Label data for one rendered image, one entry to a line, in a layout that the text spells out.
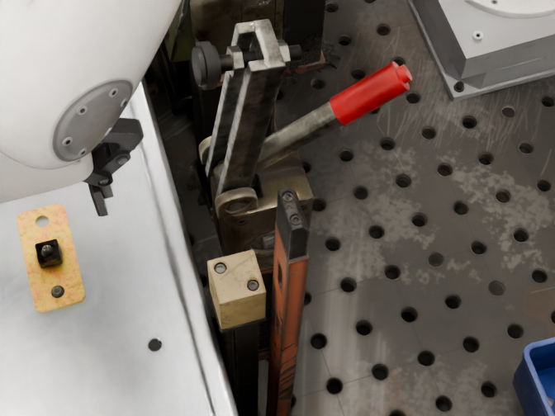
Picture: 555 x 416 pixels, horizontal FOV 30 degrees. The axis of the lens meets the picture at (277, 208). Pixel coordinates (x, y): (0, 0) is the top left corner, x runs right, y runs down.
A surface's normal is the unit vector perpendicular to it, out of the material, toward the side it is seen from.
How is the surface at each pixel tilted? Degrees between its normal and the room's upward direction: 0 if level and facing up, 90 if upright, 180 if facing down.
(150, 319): 0
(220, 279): 0
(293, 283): 90
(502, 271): 0
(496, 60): 90
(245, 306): 90
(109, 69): 82
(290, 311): 90
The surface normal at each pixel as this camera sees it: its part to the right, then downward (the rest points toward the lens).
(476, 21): -0.02, -0.44
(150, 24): 0.79, 0.50
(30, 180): 0.29, 0.89
